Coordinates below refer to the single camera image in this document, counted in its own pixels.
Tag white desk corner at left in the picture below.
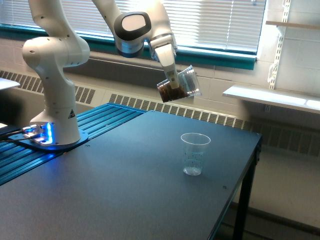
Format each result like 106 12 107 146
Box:
0 78 21 90

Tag white shelf bracket rail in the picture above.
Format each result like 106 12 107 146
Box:
267 0 292 90

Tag black cables at base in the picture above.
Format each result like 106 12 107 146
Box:
0 127 36 143

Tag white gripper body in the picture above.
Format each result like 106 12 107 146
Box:
148 33 177 73

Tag blue aluminium rail frame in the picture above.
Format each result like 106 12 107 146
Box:
0 103 146 185

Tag baseboard radiator heater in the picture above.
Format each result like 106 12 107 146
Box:
0 70 320 158

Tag wooden upper wall shelf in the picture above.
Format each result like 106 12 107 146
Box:
265 20 320 30

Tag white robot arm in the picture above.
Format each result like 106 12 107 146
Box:
22 0 179 147

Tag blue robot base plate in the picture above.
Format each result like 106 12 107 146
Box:
8 131 89 152

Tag clear plastic cup on table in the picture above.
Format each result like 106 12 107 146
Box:
180 132 211 176

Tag white lower wall shelf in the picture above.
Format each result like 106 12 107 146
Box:
222 84 320 114

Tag clear cup with brown pellets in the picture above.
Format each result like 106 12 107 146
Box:
157 65 202 103

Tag white window blinds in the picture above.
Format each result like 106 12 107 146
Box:
0 0 266 53

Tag black table leg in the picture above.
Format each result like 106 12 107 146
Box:
232 146 260 240

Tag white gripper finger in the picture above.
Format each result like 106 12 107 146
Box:
165 70 179 89

